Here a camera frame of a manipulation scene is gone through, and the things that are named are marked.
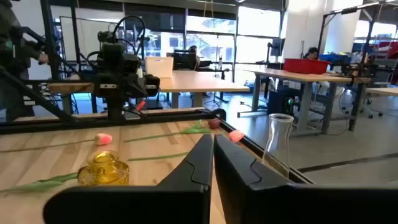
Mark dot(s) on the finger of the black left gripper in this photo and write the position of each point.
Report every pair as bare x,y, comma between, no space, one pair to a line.
141,85
130,84

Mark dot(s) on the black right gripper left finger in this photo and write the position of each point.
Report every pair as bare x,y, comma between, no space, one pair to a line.
174,202

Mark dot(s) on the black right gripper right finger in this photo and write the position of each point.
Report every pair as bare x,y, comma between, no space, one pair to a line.
280,205

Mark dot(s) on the pink artificial tulip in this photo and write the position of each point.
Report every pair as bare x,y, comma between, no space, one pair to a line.
237,136
104,139

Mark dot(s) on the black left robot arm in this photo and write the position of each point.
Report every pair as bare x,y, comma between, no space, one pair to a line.
115,59

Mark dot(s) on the clear glass vase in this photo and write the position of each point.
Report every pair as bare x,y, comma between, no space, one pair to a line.
278,140

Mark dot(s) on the yellow textured glass vase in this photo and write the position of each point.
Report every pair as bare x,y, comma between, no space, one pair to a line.
104,174

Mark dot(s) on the beige cardboard box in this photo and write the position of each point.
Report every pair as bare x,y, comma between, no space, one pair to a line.
159,67

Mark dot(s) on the black computer monitor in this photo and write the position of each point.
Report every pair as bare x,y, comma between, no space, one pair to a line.
276,46
183,60

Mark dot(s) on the light wood desk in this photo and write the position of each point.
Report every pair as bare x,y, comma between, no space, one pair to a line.
384,91
199,82

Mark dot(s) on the person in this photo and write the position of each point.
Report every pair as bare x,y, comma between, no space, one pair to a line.
312,53
193,49
12,40

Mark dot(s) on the white board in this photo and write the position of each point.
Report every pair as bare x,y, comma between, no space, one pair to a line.
87,37

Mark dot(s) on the black computer tower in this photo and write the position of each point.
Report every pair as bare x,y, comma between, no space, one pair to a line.
280,99

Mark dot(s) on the wood top grey-legged desk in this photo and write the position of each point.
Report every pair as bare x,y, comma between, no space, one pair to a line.
295,76

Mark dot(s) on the white office chair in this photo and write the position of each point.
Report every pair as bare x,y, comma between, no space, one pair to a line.
371,107

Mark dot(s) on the red plastic bin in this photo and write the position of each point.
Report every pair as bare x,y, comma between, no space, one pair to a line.
306,66

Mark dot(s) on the blue plastic bin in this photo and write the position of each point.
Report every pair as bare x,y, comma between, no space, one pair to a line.
332,58

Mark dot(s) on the black rig upright frame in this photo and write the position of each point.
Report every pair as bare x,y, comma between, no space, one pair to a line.
49,37

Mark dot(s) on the black background rig frame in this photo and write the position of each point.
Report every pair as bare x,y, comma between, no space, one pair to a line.
357,105

